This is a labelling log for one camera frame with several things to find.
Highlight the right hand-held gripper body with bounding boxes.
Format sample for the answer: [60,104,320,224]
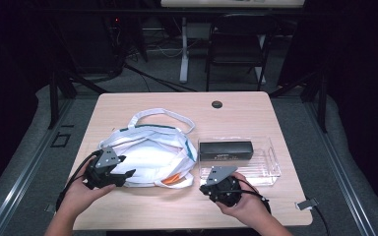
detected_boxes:
[203,164,244,208]

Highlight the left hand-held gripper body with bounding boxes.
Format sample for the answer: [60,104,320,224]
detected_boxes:
[84,146,123,191]

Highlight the white tote bag coloured patches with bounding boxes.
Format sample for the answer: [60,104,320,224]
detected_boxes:
[98,107,199,190]

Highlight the long black box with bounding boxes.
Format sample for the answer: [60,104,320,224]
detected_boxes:
[199,140,255,162]

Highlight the clear plastic tray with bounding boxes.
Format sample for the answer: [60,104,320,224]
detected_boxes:
[198,135,283,189]

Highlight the person's right hand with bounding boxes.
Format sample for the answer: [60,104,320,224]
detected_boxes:
[215,172,271,228]

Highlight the person's left hand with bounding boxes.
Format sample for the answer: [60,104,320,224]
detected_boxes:
[58,159,117,218]

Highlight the black metal stand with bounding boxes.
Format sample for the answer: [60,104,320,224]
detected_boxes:
[46,63,110,131]
[269,69,330,134]

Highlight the dark equipment with red light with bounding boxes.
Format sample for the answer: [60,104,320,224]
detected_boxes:
[66,13,126,76]

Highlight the white desk with legs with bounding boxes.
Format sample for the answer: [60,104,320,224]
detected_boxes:
[159,0,306,85]

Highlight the black folding chair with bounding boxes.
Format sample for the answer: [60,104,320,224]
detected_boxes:
[204,13,281,93]

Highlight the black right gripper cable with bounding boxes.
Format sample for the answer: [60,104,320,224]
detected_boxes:
[229,177,273,214]

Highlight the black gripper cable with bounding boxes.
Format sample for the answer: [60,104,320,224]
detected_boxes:
[55,149,102,212]
[229,177,273,214]

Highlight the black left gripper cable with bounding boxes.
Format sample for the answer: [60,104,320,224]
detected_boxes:
[55,149,102,212]

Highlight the aluminium floor rail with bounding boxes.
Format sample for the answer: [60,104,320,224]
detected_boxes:
[303,97,378,236]
[0,96,77,236]

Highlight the black floor cable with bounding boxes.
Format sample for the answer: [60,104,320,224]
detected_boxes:
[122,63,199,93]

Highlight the black clip cable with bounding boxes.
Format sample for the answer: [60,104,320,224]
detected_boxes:
[312,205,332,236]

